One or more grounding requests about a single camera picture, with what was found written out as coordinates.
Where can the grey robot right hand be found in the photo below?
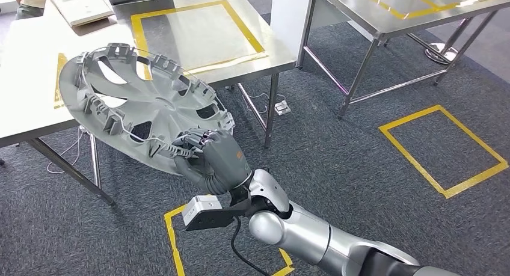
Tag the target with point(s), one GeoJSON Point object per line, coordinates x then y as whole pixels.
{"type": "Point", "coordinates": [227, 162]}

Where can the grey plastic wheel cover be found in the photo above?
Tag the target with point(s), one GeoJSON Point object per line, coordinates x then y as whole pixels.
{"type": "Point", "coordinates": [159, 103]}

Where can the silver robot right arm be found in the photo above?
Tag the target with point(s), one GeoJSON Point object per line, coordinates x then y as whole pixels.
{"type": "Point", "coordinates": [302, 234]}

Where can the steel workbench table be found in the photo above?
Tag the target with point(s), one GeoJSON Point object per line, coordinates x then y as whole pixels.
{"type": "Point", "coordinates": [207, 35]}
{"type": "Point", "coordinates": [358, 7]}

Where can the metal floor socket box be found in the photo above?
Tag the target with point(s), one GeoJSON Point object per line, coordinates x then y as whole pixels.
{"type": "Point", "coordinates": [283, 108]}

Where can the white square pillar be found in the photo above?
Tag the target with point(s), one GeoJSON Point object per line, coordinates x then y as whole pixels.
{"type": "Point", "coordinates": [291, 19]}

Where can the white flat device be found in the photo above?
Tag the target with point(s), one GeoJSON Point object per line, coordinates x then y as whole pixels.
{"type": "Point", "coordinates": [83, 7]}

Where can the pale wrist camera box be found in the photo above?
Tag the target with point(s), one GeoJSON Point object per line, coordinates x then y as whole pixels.
{"type": "Point", "coordinates": [207, 220]}

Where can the chrome round post base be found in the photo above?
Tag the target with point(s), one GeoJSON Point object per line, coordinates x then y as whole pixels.
{"type": "Point", "coordinates": [440, 54]}

